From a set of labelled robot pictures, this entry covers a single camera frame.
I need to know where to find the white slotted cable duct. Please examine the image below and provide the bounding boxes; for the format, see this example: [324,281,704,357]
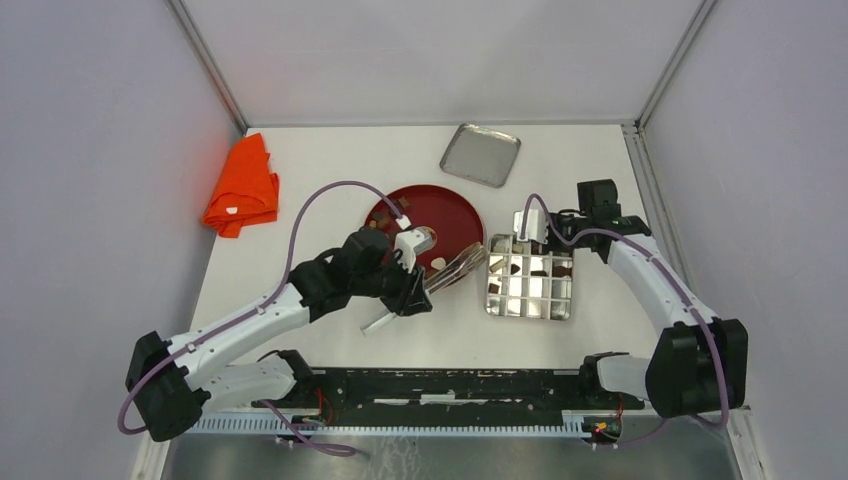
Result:
[192,413,588,439]

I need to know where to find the purple cable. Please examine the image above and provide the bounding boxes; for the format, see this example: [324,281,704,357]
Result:
[117,180,412,437]
[519,192,731,432]

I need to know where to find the silver tin lid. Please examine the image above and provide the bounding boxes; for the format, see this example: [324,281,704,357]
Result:
[439,123,522,189]

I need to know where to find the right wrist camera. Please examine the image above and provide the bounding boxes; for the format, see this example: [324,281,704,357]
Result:
[513,208,549,245]

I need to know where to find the red round plate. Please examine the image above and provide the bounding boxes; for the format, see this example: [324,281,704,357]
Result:
[388,184,484,278]

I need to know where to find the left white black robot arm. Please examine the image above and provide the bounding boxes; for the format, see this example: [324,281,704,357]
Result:
[118,227,433,442]

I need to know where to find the silver serving tongs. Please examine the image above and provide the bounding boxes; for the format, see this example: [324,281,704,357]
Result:
[360,242,487,336]

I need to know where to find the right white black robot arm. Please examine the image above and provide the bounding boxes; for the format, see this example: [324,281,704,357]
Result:
[548,179,749,428]

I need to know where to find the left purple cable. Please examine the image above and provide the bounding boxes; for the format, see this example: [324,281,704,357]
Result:
[117,180,412,437]

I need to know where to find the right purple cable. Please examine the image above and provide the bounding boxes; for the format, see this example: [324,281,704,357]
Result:
[519,192,731,432]

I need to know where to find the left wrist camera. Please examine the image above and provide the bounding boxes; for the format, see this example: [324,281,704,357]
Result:
[394,227,435,273]

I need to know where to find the pink tin box with dividers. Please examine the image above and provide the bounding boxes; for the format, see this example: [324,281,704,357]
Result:
[485,234,574,321]

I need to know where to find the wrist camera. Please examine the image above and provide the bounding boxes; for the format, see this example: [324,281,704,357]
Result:
[394,227,435,273]
[513,208,549,245]

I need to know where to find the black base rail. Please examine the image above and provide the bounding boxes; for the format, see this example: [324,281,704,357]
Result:
[273,367,645,428]

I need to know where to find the white heart chocolate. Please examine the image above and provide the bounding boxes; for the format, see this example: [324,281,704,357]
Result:
[430,257,447,271]

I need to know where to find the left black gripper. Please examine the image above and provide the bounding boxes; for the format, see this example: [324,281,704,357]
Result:
[351,250,432,317]

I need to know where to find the orange folded cloth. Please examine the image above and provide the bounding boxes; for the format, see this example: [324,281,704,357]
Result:
[200,133,280,238]

